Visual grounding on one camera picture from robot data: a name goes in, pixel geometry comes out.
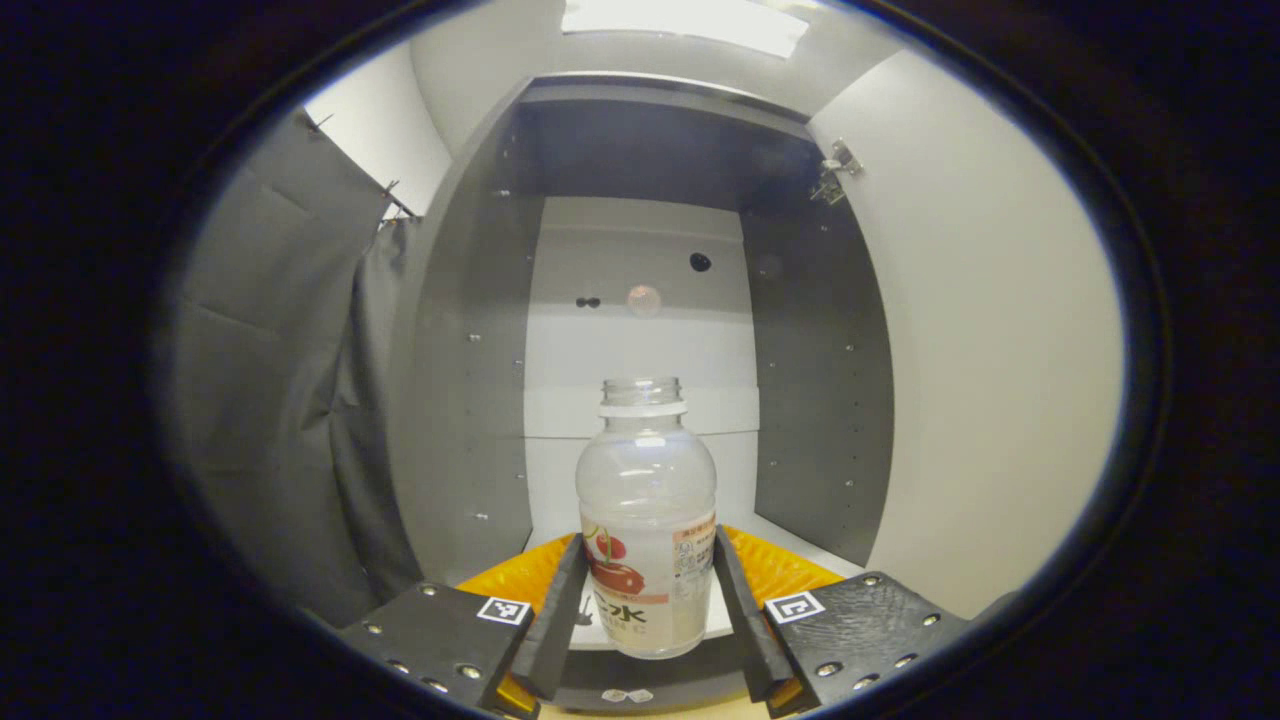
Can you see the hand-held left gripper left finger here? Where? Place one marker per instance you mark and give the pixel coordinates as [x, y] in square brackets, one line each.
[560, 630]

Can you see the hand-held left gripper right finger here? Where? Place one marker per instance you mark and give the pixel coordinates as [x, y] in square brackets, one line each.
[742, 630]

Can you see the clear plastic bottle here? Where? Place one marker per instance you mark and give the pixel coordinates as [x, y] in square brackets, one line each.
[645, 500]

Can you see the metal door hinge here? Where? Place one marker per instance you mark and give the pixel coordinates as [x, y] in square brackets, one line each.
[835, 170]

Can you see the black backdrop cloth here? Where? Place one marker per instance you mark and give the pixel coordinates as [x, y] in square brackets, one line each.
[260, 400]

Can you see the large ceiling light panel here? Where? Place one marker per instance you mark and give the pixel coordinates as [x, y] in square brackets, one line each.
[690, 22]

